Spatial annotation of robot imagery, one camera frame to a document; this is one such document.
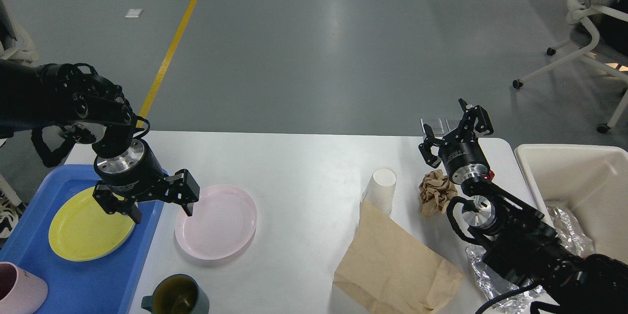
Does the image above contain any pink plate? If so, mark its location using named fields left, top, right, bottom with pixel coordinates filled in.
left=174, top=184, right=258, bottom=261

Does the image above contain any white plastic bin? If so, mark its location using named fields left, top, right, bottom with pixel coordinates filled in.
left=515, top=144, right=628, bottom=262

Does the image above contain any white paper scrap on floor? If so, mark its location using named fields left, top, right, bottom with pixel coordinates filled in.
left=124, top=8, right=143, bottom=19

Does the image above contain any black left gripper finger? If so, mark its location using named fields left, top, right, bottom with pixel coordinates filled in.
left=92, top=182, right=143, bottom=224
left=156, top=169, right=200, bottom=216

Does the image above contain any white paper cup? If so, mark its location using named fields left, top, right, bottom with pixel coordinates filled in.
left=361, top=167, right=397, bottom=216

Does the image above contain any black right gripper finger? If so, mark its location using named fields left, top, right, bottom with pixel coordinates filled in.
left=454, top=99, right=494, bottom=140
left=418, top=124, right=446, bottom=168

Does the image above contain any crumpled brown paper ball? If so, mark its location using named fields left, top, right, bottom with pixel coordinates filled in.
left=418, top=169, right=458, bottom=217

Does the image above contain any white office chair left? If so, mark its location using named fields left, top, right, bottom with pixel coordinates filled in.
left=0, top=0, right=40, bottom=66

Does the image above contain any shoe on floor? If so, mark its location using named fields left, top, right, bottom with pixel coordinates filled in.
left=0, top=196, right=20, bottom=240

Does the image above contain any white office chair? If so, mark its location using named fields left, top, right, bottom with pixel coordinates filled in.
left=0, top=0, right=40, bottom=66
left=513, top=0, right=628, bottom=134

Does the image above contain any brown paper bag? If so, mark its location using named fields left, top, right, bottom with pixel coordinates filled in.
left=333, top=202, right=464, bottom=314

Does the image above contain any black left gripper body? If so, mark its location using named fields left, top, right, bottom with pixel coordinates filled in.
left=94, top=139, right=166, bottom=202

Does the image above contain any blue plastic tray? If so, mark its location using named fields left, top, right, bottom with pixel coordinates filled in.
left=0, top=165, right=163, bottom=314

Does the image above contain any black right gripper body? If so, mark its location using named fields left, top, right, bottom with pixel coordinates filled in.
left=438, top=133, right=491, bottom=185

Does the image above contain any yellow plate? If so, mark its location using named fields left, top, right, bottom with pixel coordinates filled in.
left=49, top=187, right=135, bottom=262

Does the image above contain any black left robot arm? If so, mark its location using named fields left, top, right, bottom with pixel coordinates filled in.
left=0, top=59, right=200, bottom=224

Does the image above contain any white office chair right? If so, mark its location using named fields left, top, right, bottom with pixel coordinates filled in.
left=513, top=0, right=628, bottom=134

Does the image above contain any pink mug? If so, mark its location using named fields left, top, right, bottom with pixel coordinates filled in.
left=0, top=261, right=49, bottom=314

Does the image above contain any crumpled aluminium foil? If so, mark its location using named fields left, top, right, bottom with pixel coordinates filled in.
left=465, top=205, right=595, bottom=314

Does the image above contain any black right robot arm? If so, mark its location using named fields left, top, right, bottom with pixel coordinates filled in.
left=418, top=99, right=628, bottom=314

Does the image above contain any dark teal mug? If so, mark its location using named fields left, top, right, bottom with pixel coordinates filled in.
left=140, top=274, right=210, bottom=314

